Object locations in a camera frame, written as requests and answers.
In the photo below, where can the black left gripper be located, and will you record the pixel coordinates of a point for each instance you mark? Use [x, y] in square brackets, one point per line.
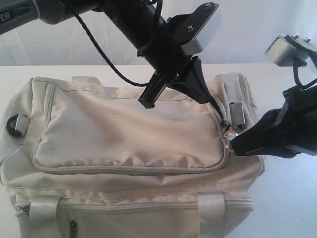
[173, 69]

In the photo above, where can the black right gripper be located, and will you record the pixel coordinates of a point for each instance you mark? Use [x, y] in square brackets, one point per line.
[297, 123]

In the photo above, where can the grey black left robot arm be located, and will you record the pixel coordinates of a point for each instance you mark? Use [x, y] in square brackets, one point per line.
[134, 18]

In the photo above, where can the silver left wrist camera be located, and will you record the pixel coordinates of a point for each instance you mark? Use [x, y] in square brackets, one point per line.
[194, 31]

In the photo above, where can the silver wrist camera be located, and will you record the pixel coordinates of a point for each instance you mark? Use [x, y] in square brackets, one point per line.
[194, 31]
[283, 54]

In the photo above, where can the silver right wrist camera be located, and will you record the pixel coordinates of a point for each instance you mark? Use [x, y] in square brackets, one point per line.
[283, 54]

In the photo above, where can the beige fabric duffel bag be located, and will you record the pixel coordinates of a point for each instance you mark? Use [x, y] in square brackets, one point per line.
[81, 160]

